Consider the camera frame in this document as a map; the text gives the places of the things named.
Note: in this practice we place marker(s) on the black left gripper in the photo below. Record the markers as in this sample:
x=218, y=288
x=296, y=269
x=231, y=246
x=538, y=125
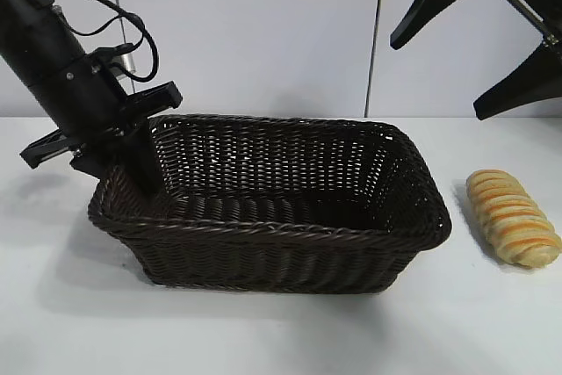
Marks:
x=83, y=98

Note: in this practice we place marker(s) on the dark brown wicker basket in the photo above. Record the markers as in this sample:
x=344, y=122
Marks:
x=263, y=261

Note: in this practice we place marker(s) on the long striped bread roll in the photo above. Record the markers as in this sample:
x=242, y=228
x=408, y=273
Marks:
x=513, y=221

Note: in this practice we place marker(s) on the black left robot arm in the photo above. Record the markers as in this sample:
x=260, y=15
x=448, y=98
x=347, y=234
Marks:
x=35, y=32

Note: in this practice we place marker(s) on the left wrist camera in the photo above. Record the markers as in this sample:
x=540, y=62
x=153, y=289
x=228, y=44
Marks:
x=126, y=63

